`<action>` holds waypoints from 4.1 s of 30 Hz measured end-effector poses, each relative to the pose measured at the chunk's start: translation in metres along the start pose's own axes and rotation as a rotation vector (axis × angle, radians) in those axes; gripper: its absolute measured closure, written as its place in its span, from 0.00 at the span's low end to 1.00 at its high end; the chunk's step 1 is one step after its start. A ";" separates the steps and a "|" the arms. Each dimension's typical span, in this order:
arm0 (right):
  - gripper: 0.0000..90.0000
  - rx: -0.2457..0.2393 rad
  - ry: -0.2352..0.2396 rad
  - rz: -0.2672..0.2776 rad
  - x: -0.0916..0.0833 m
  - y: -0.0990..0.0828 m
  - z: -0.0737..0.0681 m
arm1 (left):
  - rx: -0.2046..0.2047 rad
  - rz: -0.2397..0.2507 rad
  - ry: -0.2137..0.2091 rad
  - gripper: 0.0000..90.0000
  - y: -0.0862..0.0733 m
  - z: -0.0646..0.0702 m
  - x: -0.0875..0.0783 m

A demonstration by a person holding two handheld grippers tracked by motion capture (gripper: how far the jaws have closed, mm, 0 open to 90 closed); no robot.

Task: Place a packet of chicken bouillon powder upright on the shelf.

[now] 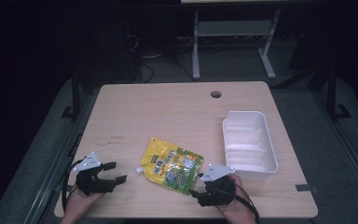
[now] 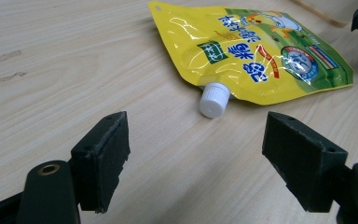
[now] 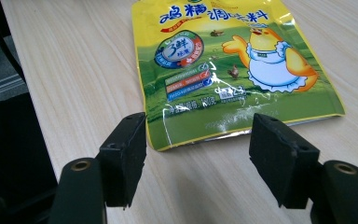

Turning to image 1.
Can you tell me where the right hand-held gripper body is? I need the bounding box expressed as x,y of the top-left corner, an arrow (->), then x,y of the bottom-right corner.
199,163 -> 238,207

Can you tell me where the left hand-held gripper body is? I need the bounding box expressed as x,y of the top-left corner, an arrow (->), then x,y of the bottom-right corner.
72,151 -> 117,197

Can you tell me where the yellow spouted drink pouch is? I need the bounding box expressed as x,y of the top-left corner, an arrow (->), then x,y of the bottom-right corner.
135,136 -> 205,197

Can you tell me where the white plastic bin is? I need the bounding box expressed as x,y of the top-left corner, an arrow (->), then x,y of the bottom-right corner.
222,110 -> 279,182

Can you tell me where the person's left hand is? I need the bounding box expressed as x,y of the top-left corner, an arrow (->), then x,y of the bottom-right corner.
64,188 -> 104,217

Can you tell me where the black metal stand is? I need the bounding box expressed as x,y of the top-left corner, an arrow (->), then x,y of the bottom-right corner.
325,61 -> 353,121
61,74 -> 82,122

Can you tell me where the black tape strip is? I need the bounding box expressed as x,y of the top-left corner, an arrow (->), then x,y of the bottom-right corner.
295,183 -> 320,193

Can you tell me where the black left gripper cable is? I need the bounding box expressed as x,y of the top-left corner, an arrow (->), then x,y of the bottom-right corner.
61,159 -> 85,214

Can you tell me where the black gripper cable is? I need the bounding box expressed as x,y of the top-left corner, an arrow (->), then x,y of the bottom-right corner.
221,182 -> 261,224
61,159 -> 85,214

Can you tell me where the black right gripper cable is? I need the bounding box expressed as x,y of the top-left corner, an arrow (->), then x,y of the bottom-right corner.
221,182 -> 261,224

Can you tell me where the white metal desk frame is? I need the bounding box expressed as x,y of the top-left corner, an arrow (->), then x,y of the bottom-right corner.
180,0 -> 293,81

